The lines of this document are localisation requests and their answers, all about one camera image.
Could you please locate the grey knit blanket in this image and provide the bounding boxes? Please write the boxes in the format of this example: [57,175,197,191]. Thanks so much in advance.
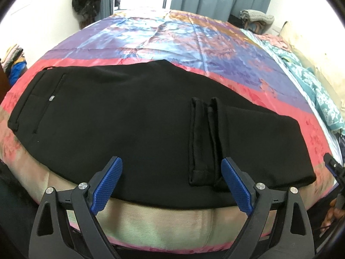
[240,9,275,24]

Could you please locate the multicoloured floral satin blanket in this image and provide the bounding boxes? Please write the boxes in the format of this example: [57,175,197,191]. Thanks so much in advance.
[0,9,337,251]

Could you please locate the cream pillow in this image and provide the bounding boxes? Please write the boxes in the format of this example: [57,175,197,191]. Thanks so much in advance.
[279,20,345,98]

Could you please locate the dark wooden furniture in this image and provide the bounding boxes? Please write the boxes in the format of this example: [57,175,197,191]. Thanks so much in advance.
[0,65,12,98]

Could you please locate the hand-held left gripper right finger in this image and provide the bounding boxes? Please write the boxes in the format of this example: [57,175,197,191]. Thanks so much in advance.
[221,156,314,259]

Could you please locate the pink cloth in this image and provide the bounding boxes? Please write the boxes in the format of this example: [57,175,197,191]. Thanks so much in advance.
[259,34,293,51]

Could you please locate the teal floral blanket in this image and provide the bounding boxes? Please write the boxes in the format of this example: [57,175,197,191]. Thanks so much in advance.
[280,57,345,136]

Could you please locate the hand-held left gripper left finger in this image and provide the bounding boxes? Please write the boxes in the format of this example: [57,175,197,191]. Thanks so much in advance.
[28,156,124,259]

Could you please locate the striped bedsheet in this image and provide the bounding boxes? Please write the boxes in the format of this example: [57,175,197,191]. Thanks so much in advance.
[327,131,345,168]

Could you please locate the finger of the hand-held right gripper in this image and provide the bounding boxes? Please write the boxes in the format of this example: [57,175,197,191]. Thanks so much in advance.
[323,153,345,184]

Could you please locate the person's right hand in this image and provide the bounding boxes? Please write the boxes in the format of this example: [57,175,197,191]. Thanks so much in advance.
[322,197,345,230]

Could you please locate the black pants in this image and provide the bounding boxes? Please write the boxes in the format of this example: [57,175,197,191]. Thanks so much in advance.
[8,59,317,210]

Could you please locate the brown hanging bag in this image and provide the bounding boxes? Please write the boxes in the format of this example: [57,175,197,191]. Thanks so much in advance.
[79,1,99,29]

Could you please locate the pile of colourful clothes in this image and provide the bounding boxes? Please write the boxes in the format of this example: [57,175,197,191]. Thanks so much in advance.
[0,44,27,86]

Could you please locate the chair with clothes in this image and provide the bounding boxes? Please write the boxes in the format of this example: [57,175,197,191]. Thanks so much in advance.
[244,21,270,34]

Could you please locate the small teal floral pillow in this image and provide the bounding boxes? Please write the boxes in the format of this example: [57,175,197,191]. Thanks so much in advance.
[270,43,300,63]

